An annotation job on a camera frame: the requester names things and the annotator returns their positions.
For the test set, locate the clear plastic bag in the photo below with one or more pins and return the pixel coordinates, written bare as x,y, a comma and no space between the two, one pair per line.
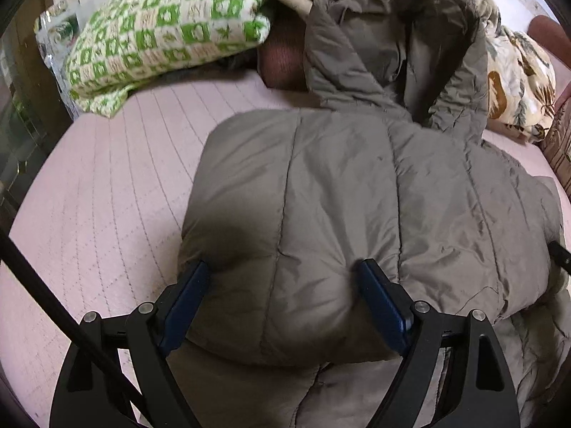
55,35

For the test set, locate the grey-brown quilted puffer jacket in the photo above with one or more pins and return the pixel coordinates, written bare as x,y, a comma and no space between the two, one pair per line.
339,214

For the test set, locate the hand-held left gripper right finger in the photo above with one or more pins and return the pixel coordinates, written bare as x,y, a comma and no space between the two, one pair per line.
384,310

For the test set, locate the beige leaf-print blanket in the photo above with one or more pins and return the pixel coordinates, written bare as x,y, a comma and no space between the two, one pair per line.
517,76

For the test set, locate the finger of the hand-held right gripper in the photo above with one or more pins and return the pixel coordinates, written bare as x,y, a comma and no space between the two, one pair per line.
561,256

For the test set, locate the wooden stained-glass door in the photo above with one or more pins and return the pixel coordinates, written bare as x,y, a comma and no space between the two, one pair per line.
22,98

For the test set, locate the green checked blanket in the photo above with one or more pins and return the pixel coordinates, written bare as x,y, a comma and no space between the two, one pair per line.
169,31

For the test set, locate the striped cushion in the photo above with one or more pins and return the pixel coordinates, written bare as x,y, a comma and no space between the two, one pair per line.
561,142

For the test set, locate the brown cloth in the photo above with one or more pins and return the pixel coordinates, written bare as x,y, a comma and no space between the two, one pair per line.
281,62

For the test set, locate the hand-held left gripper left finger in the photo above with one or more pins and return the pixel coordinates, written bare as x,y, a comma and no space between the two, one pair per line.
187,305

